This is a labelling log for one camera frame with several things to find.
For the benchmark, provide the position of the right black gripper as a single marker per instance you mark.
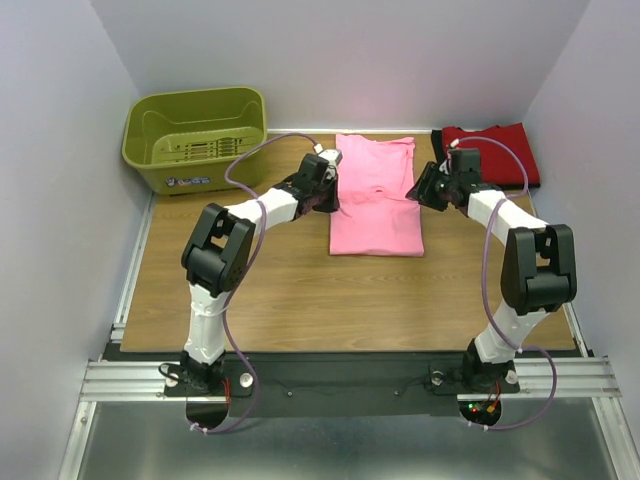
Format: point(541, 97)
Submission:
point(422, 185)

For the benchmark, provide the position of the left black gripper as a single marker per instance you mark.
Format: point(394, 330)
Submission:
point(326, 195)

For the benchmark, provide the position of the pink t shirt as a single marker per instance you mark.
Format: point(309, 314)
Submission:
point(375, 217)

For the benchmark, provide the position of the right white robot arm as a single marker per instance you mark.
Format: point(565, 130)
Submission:
point(538, 273)

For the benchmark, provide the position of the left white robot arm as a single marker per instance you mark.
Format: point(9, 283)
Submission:
point(218, 252)

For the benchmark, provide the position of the folded black t shirt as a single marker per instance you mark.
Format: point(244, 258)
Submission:
point(440, 150)

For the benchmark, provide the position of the folded red t shirt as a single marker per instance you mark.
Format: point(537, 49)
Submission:
point(500, 150)

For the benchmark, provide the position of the green plastic basket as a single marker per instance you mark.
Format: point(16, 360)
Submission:
point(183, 142)

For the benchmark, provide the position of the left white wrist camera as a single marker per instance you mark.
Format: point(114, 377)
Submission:
point(333, 156)

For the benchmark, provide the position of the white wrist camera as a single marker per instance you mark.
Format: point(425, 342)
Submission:
point(450, 151)
point(333, 156)

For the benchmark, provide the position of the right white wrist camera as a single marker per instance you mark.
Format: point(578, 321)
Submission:
point(450, 151)

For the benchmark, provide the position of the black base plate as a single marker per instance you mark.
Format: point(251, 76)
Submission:
point(290, 385)

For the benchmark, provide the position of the aluminium frame rail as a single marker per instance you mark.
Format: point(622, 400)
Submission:
point(342, 346)

